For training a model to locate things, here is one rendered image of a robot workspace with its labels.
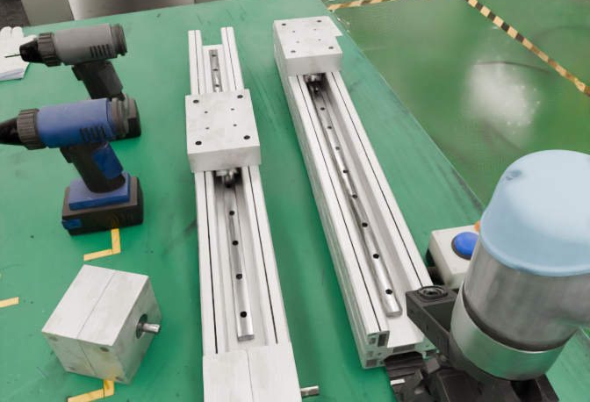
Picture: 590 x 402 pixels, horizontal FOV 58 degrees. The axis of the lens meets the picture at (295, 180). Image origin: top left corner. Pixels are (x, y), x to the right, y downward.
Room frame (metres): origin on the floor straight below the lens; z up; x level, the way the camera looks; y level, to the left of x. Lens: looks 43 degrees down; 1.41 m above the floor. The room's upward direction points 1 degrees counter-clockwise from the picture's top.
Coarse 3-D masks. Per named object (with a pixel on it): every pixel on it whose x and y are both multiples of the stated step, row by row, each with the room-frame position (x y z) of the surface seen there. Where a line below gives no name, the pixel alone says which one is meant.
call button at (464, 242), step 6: (462, 234) 0.49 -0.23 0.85; (468, 234) 0.49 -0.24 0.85; (474, 234) 0.49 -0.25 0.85; (456, 240) 0.48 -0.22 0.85; (462, 240) 0.48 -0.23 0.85; (468, 240) 0.48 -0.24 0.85; (474, 240) 0.48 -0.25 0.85; (456, 246) 0.47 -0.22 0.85; (462, 246) 0.47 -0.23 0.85; (468, 246) 0.47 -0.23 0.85; (474, 246) 0.47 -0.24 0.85; (462, 252) 0.46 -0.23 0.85; (468, 252) 0.46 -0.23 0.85
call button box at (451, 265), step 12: (456, 228) 0.51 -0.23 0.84; (468, 228) 0.51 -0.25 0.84; (432, 240) 0.50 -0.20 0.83; (444, 240) 0.49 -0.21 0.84; (432, 252) 0.49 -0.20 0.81; (444, 252) 0.47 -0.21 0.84; (456, 252) 0.47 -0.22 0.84; (432, 264) 0.48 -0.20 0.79; (444, 264) 0.45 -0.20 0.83; (456, 264) 0.45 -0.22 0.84; (468, 264) 0.45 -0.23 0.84; (432, 276) 0.46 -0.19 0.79; (444, 276) 0.45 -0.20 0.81; (456, 276) 0.43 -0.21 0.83; (456, 288) 0.43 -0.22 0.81
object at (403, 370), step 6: (420, 360) 0.34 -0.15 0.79; (390, 366) 0.33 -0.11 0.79; (396, 366) 0.33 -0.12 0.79; (402, 366) 0.33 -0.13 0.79; (408, 366) 0.33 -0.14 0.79; (414, 366) 0.33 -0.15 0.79; (420, 366) 0.33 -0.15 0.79; (390, 372) 0.32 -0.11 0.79; (396, 372) 0.32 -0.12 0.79; (402, 372) 0.32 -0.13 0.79; (408, 372) 0.32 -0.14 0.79; (414, 372) 0.32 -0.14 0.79; (390, 378) 0.31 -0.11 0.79; (396, 378) 0.31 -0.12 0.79
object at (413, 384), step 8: (416, 376) 0.22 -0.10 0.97; (424, 376) 0.22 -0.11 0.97; (432, 376) 0.22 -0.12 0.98; (408, 384) 0.22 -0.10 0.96; (416, 384) 0.22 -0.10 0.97; (424, 384) 0.22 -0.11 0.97; (400, 392) 0.22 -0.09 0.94; (408, 392) 0.22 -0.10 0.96; (416, 392) 0.21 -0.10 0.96; (424, 392) 0.21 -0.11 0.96; (400, 400) 0.22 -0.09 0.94; (408, 400) 0.21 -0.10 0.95; (416, 400) 0.21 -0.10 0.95; (424, 400) 0.21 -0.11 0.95; (432, 400) 0.21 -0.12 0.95
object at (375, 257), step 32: (288, 96) 0.91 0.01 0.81; (320, 96) 0.87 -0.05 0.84; (320, 128) 0.78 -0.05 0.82; (352, 128) 0.72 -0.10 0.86; (320, 160) 0.64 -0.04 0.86; (352, 160) 0.68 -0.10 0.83; (320, 192) 0.59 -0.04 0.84; (352, 192) 0.59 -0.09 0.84; (384, 192) 0.56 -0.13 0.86; (352, 224) 0.50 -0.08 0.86; (384, 224) 0.51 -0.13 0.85; (352, 256) 0.44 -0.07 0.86; (384, 256) 0.48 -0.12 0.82; (416, 256) 0.44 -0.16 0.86; (352, 288) 0.40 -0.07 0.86; (384, 288) 0.41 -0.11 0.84; (416, 288) 0.39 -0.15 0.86; (352, 320) 0.39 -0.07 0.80; (384, 320) 0.35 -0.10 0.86; (384, 352) 0.33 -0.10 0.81
